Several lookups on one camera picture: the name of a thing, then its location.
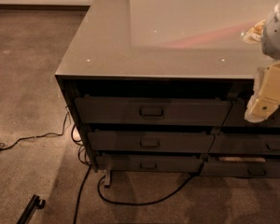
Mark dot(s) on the grey drawer cabinet counter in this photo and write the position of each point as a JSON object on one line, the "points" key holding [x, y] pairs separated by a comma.
{"points": [[172, 49]]}

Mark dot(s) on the grey drawer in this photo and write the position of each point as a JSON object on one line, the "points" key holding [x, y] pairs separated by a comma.
{"points": [[246, 144], [236, 117], [270, 168], [149, 163], [150, 141], [153, 111]]}

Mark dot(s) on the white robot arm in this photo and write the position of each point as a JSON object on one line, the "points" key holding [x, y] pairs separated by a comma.
{"points": [[270, 39]]}

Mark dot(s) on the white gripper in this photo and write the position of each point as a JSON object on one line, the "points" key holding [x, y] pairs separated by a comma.
{"points": [[277, 32]]}

